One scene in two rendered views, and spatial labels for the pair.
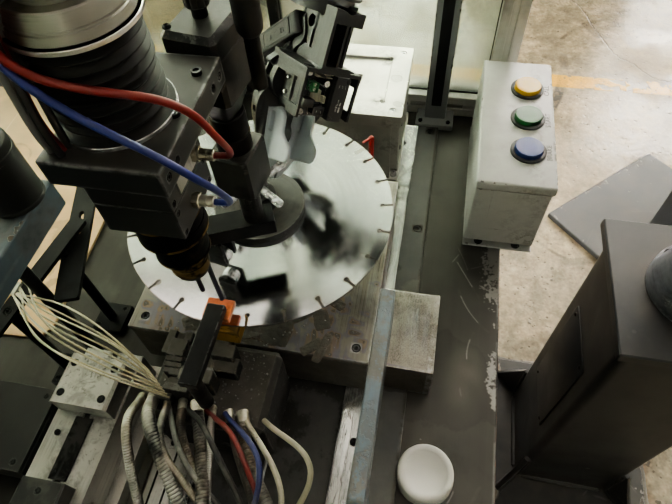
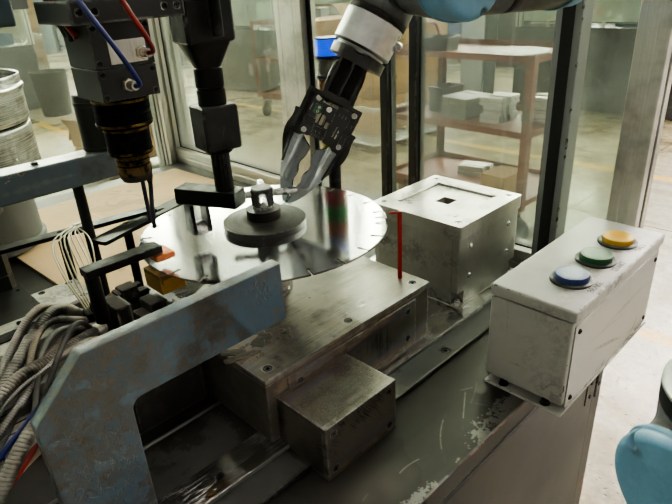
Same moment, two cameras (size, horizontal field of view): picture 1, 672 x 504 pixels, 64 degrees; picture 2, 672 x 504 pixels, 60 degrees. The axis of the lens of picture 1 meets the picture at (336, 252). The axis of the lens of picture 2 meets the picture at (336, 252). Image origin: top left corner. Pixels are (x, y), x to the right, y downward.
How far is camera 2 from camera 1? 45 cm
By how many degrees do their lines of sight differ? 37
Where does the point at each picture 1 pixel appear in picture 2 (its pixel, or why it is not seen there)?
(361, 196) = (348, 239)
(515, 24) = (629, 185)
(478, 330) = (435, 455)
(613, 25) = not seen: outside the picture
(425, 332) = (351, 398)
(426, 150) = not seen: hidden behind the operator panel
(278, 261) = (238, 252)
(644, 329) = not seen: outside the picture
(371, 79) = (461, 204)
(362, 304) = (306, 343)
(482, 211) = (500, 331)
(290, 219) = (274, 231)
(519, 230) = (543, 373)
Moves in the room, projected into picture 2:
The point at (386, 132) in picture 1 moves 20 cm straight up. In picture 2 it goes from (448, 245) to (453, 114)
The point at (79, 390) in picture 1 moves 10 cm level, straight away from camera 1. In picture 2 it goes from (51, 296) to (56, 265)
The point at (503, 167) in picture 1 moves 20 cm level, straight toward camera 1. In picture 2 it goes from (529, 282) to (405, 340)
